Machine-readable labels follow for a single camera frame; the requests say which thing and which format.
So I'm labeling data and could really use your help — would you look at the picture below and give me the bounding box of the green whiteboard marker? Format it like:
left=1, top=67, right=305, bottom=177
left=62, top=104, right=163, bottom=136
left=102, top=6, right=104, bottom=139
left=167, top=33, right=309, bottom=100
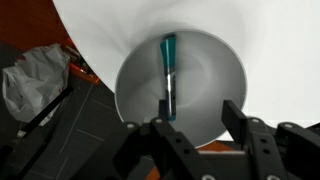
left=159, top=33, right=179, bottom=123

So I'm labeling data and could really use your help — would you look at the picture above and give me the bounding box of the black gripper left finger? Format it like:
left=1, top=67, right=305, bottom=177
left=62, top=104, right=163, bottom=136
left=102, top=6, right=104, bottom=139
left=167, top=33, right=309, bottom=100
left=111, top=99, right=219, bottom=180

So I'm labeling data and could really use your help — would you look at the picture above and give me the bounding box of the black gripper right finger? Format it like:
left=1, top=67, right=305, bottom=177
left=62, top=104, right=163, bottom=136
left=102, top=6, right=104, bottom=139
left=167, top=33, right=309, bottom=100
left=221, top=99, right=320, bottom=180

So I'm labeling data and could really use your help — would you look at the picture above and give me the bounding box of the grey bowl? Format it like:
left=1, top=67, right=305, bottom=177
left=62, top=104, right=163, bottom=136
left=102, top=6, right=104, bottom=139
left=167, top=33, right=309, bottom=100
left=114, top=29, right=248, bottom=149

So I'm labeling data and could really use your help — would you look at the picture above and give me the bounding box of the white plastic bag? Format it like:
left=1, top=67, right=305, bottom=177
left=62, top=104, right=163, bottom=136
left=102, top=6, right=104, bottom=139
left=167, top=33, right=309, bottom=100
left=2, top=43, right=73, bottom=124

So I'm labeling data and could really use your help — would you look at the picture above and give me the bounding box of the black metal bar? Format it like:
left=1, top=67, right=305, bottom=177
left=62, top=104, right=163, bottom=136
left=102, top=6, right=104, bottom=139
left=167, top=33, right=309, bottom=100
left=16, top=85, right=74, bottom=138

